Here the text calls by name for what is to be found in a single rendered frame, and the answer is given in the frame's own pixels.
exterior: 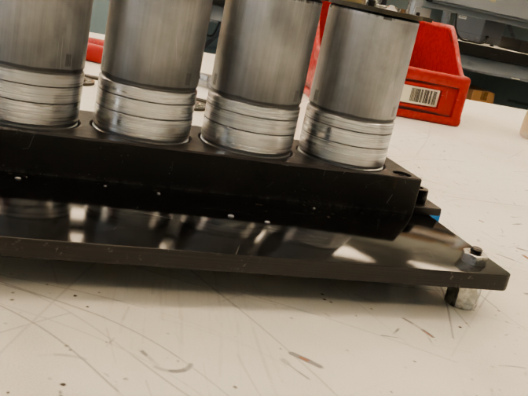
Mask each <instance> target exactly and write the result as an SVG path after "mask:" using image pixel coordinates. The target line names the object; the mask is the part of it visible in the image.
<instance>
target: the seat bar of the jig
mask: <svg viewBox="0 0 528 396"><path fill-rule="evenodd" d="M93 117H94V112H90V111H83V110H80V111H79V120H78V127H76V128H72V129H67V130H36V129H28V128H22V127H16V126H8V125H4V124H1V123H0V171H9V172H17V173H25V174H39V175H47V176H54V177H62V178H76V179H84V180H91V181H99V182H114V183H121V184H128V185H143V186H151V187H158V188H166V189H180V190H188V191H195V192H203V193H217V194H225V195H233V196H247V197H254V198H262V199H270V200H284V201H291V202H300V203H307V204H321V205H328V206H337V207H351V208H358V209H366V210H374V211H388V212H395V213H403V214H411V215H412V214H413V211H414V207H415V204H416V199H417V197H418V193H419V190H420V185H421V182H422V180H421V178H419V177H417V176H416V175H414V174H413V173H411V172H410V171H408V170H406V169H405V168H404V167H402V166H400V165H398V164H397V163H395V162H394V161H393V160H391V159H389V158H387V157H386V159H385V163H384V165H383V169H382V170H378V171H368V170H355V169H350V168H345V167H338V166H335V165H331V164H328V163H324V162H321V161H318V160H316V159H312V158H310V157H308V156H305V155H303V154H302V153H301V152H299V151H297V148H298V146H299V140H295V139H294V141H293V144H292V148H291V151H290V153H291V155H290V157H288V158H284V159H267V158H259V157H254V156H245V155H241V154H237V153H234V152H228V151H226V150H223V149H220V148H216V147H214V146H212V145H209V144H207V143H205V142H203V141H201V140H200V135H201V129H202V127H201V126H193V125H192V126H191V131H190V135H189V143H187V144H183V145H154V144H147V143H141V142H136V141H129V140H125V139H122V138H118V137H113V136H111V135H108V134H104V133H102V132H100V131H98V130H96V129H94V128H93V127H92V123H93Z"/></svg>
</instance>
